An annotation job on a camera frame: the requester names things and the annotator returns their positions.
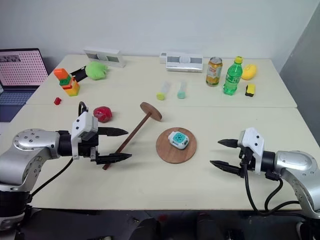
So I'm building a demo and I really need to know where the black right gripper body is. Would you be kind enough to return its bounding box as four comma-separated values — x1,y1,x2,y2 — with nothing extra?
237,145,256,174

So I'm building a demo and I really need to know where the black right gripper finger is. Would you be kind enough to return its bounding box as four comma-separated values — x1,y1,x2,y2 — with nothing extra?
209,159,245,179
217,138,242,149

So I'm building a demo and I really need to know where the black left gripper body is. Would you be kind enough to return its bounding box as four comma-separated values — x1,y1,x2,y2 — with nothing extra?
76,133,101,165

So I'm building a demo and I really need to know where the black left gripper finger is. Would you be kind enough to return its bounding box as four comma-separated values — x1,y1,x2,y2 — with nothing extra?
97,126,130,138
96,152,133,165

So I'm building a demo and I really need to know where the wooden stick with disc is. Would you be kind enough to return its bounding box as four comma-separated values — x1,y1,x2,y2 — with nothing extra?
102,101,163,171

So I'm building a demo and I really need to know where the red plush ball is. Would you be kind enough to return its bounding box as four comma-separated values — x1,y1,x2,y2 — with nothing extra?
93,105,114,124

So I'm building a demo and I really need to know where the white teal socket block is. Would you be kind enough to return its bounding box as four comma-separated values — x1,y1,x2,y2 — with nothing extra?
167,130,190,150

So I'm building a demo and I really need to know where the round wooden base disc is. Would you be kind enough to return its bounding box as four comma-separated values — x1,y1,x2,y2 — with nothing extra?
155,127,198,165

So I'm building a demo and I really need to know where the yellow black sponge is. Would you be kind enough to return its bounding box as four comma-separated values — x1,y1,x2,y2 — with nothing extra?
244,83,257,98

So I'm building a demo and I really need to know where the orange green yellow block stack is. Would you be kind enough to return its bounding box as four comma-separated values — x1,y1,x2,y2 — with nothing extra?
53,67,81,97

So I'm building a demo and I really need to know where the green plush toy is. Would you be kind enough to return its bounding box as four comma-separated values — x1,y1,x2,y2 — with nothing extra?
84,61,109,81

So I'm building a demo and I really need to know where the clear tube yellow cap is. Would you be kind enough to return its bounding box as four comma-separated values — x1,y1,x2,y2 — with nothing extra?
155,81,173,101

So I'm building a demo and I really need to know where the green plastic bottle yellow cap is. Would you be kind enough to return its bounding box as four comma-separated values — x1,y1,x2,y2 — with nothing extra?
222,56,245,96

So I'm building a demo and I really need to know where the black flat card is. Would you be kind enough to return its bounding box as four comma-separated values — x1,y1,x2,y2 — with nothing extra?
69,66,88,83

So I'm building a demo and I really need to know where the clear tube teal cap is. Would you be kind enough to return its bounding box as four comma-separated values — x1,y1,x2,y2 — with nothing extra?
176,80,189,100

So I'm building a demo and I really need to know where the orange drink can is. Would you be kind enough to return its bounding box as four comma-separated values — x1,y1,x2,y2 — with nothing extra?
205,56,224,88

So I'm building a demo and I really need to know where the yellow plush fruit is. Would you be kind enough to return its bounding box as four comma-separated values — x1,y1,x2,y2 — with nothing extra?
240,63,259,81

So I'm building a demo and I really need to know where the white box with grey windows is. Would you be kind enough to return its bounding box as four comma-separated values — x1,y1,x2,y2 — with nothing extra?
82,48,127,69

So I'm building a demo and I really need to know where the white box with round button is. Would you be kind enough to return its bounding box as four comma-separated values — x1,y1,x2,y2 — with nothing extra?
159,51,204,74

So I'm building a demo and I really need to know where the open laptop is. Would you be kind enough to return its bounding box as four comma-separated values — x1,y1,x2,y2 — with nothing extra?
0,47,49,123

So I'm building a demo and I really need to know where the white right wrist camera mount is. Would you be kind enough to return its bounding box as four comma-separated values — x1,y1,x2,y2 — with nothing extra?
237,127,266,175

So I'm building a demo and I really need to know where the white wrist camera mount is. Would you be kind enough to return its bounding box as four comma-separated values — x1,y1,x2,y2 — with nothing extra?
70,112,99,161
237,127,266,175

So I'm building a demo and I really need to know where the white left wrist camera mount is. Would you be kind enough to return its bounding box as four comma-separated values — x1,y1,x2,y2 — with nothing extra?
70,112,99,161

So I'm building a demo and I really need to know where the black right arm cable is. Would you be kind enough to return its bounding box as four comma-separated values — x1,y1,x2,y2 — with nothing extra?
243,162,305,217

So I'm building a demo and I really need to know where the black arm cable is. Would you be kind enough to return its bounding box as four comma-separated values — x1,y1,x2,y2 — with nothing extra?
243,162,305,217
29,100,90,197

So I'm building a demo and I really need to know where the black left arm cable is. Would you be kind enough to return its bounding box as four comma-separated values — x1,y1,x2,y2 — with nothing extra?
29,100,90,197

